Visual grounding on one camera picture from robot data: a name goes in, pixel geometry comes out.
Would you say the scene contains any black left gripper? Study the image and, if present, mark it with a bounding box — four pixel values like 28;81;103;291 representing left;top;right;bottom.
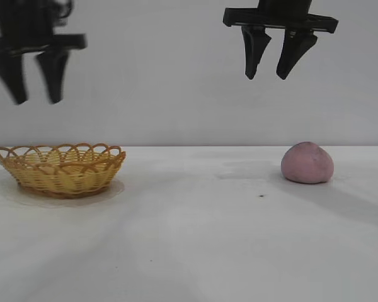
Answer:
0;0;89;106

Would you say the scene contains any pink peach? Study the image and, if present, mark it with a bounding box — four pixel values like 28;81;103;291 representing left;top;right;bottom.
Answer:
280;141;335;185

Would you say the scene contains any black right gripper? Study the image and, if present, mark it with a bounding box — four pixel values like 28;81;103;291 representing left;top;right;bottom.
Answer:
222;0;340;81

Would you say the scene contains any yellow woven wicker basket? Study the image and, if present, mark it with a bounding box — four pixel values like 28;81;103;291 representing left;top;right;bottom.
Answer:
0;142;127;200

